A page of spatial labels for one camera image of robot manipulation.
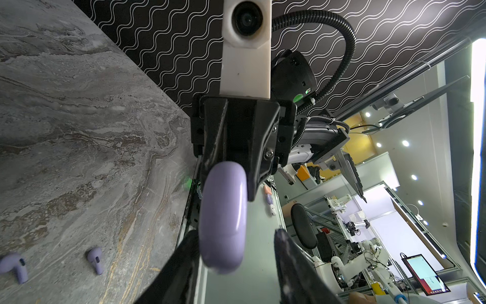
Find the black office chair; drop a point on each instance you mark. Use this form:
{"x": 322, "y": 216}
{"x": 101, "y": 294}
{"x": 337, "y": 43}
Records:
{"x": 303, "y": 227}

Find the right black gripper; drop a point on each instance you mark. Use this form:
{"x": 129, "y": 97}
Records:
{"x": 255, "y": 133}

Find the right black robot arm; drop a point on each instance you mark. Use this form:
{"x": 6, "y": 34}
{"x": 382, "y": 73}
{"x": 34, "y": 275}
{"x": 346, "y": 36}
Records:
{"x": 319, "y": 139}

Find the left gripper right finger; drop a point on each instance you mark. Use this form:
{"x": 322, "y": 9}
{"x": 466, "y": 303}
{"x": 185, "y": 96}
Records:
{"x": 298, "y": 280}

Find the red screen monitor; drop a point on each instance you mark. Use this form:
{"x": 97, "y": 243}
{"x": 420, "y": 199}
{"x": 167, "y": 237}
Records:
{"x": 423, "y": 273}

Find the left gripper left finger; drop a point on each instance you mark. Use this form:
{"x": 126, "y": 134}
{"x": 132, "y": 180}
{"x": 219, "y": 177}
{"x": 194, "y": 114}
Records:
{"x": 176, "y": 283}

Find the purple earbud far left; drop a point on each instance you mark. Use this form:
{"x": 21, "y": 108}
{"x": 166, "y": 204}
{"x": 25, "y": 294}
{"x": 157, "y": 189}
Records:
{"x": 14, "y": 262}

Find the purple earbud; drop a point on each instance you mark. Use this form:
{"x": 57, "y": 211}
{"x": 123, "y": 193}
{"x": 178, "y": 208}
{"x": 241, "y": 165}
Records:
{"x": 94, "y": 257}
{"x": 14, "y": 262}

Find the purple earbud lower middle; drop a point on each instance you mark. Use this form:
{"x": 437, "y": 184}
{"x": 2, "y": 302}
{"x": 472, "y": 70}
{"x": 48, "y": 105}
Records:
{"x": 94, "y": 257}

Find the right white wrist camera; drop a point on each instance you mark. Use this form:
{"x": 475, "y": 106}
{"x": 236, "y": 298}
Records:
{"x": 246, "y": 57}

